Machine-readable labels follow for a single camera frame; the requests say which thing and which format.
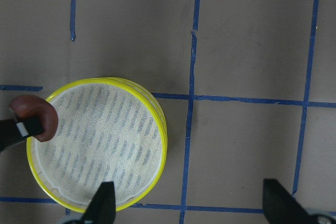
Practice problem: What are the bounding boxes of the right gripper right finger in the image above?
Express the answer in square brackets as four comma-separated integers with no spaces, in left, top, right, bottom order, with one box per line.
[262,179,312,223]

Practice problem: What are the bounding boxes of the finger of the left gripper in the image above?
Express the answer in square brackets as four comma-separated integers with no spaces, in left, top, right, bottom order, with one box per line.
[1,116,44,152]

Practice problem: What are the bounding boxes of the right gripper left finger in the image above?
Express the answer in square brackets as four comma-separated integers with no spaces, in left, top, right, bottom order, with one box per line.
[80,182,116,224]

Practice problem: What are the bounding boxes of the brown bun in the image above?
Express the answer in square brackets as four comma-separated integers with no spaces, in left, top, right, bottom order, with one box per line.
[9,95,58,142]

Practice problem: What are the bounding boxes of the yellow steamer layer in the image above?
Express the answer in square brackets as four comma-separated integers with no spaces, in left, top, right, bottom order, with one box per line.
[103,77,167,151]
[26,78,167,212]

